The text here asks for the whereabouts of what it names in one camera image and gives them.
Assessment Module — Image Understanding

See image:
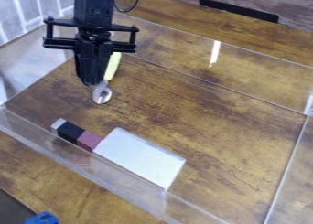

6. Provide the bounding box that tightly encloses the spoon with yellow handle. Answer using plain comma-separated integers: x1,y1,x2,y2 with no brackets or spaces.
93,52,122,105

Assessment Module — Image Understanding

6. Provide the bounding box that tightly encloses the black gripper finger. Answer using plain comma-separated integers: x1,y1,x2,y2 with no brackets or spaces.
76,40,98,85
97,41,114,83

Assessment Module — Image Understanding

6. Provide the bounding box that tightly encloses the blue object at bottom edge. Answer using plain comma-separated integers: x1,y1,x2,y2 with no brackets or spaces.
23,212,60,224

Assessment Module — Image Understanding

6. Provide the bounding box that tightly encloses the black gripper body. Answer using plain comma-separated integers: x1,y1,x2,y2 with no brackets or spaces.
43,0,140,53

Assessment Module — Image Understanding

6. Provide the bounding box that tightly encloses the black strip on table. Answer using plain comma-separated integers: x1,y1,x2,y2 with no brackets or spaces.
199,0,279,24

